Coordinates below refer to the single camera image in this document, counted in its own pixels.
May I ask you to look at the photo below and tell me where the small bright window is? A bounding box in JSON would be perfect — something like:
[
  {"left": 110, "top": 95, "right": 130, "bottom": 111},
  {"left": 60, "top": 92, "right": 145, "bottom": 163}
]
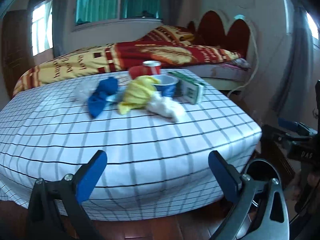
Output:
[{"left": 31, "top": 0, "right": 53, "bottom": 56}]

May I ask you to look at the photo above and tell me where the green white carton box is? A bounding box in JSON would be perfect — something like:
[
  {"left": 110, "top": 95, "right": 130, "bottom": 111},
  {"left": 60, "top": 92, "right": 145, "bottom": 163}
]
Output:
[{"left": 169, "top": 72, "right": 205, "bottom": 105}]

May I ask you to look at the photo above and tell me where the bed with red headboard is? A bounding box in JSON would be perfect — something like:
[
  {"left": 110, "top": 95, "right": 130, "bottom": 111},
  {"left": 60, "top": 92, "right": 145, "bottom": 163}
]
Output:
[{"left": 13, "top": 10, "right": 250, "bottom": 96}]

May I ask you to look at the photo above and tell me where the red crumpled wrapper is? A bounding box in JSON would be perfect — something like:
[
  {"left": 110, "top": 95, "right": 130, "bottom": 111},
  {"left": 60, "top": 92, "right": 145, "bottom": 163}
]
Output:
[{"left": 128, "top": 66, "right": 145, "bottom": 80}]

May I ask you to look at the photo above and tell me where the red yellow patterned blanket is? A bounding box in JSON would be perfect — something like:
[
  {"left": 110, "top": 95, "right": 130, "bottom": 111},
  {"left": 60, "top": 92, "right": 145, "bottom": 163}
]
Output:
[{"left": 13, "top": 25, "right": 241, "bottom": 95}]

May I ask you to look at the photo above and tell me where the grey hanging curtain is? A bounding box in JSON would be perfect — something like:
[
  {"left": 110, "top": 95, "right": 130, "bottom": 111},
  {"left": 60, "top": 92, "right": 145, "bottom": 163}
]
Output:
[{"left": 272, "top": 6, "right": 313, "bottom": 115}]

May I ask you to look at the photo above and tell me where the blue paper bowl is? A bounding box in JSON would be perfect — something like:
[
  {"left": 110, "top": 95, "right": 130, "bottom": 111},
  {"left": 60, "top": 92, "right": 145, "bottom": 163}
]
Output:
[{"left": 152, "top": 74, "right": 178, "bottom": 98}]

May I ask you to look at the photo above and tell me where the clear plastic bag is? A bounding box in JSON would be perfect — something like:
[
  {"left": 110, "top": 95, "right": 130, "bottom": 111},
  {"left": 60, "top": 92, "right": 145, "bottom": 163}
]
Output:
[{"left": 74, "top": 81, "right": 99, "bottom": 103}]

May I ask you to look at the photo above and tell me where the blue cloth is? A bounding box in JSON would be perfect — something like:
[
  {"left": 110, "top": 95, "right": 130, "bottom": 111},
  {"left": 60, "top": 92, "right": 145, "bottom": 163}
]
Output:
[{"left": 87, "top": 77, "right": 119, "bottom": 118}]

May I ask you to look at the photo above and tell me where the large window green curtain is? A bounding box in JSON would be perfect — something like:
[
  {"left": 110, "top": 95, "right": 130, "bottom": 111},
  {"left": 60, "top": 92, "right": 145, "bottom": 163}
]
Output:
[{"left": 75, "top": 0, "right": 162, "bottom": 26}]

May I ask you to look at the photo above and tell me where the yellow cloth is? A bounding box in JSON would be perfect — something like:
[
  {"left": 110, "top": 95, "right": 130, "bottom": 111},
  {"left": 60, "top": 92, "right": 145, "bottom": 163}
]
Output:
[{"left": 118, "top": 75, "right": 161, "bottom": 115}]

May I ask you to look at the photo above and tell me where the white tissue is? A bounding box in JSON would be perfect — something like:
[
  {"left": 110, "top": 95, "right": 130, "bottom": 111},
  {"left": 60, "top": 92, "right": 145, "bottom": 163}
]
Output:
[{"left": 146, "top": 92, "right": 185, "bottom": 122}]

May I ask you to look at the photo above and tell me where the red paper cup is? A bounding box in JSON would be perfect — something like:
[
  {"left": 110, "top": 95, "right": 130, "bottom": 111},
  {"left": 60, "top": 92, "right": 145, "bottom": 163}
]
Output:
[{"left": 142, "top": 60, "right": 161, "bottom": 75}]

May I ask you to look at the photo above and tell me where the white checked tablecloth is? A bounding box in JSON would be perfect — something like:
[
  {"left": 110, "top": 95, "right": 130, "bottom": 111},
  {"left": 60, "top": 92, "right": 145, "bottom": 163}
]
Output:
[{"left": 1, "top": 74, "right": 261, "bottom": 221}]

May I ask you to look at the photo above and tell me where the brown wooden wardrobe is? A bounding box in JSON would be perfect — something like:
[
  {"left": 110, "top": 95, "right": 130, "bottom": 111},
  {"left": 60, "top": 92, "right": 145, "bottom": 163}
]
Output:
[{"left": 1, "top": 10, "right": 34, "bottom": 98}]

